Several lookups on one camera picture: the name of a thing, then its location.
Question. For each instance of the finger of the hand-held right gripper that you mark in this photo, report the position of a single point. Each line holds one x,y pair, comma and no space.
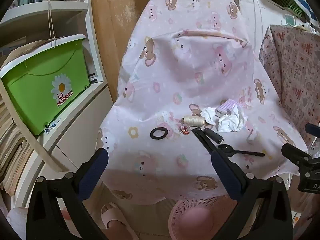
293,152
312,130

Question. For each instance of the pink bear printed blanket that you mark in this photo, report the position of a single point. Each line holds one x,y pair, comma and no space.
190,62

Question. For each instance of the large white tissue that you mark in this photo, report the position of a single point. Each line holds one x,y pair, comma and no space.
231,121

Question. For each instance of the green storage box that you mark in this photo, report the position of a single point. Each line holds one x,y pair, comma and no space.
42,90

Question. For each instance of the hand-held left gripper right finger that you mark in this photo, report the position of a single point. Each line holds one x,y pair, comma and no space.
226,176

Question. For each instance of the small purple box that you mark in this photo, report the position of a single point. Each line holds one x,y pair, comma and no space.
226,107

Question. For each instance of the wooden plank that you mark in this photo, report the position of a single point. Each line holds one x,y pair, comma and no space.
27,135

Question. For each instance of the black cylinder tube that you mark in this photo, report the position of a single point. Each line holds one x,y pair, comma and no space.
213,135

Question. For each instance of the white shelf unit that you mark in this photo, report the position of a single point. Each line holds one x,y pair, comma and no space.
82,120

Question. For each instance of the black plastic spoon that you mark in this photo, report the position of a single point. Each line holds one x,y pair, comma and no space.
237,152

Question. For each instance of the black hair clip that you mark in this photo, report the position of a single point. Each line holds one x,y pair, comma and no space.
203,140

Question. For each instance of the pink patterned cloth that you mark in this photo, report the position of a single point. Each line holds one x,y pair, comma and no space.
295,67

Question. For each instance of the brown cardboard sheet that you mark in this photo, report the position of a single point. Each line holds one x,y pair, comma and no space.
22,51

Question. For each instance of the white cabinet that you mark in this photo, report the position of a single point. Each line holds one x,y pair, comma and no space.
252,12

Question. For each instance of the small red marble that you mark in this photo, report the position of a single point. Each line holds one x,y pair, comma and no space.
185,129

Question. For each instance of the pink plastic basket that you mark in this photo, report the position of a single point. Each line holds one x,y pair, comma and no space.
200,202

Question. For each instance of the cream thread spool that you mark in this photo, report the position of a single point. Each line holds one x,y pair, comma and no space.
193,120

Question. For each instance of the small white tissue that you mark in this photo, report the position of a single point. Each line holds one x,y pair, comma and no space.
208,115

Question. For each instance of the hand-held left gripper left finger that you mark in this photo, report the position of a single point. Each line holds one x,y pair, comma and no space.
92,173

